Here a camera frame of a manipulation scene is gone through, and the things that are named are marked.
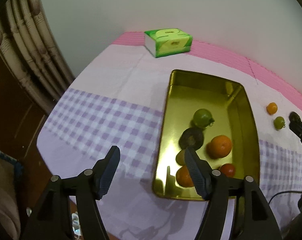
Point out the green tomato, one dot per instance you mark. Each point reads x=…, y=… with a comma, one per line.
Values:
x=203, y=118
x=279, y=123

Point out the large orange mandarin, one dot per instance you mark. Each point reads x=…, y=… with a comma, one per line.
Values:
x=219, y=147

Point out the gold toffee tin box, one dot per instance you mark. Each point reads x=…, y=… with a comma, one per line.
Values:
x=233, y=117

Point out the red tomato in tin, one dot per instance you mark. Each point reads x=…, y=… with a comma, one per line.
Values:
x=228, y=169

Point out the orange mandarin in tin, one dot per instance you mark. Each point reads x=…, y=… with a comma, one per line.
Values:
x=183, y=177

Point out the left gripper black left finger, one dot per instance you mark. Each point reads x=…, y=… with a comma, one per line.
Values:
x=51, y=217

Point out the dark brown fruit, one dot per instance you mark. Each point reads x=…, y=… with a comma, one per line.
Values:
x=192, y=137

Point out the small orange tomato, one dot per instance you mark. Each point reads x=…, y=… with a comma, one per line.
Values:
x=272, y=108

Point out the pink purple checked tablecloth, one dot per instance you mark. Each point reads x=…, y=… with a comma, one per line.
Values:
x=118, y=99

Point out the green tissue pack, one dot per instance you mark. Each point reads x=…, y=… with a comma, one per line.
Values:
x=165, y=42

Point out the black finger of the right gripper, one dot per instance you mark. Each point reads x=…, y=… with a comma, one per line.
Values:
x=295, y=124

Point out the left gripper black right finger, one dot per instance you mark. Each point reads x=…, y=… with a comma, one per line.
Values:
x=253, y=217

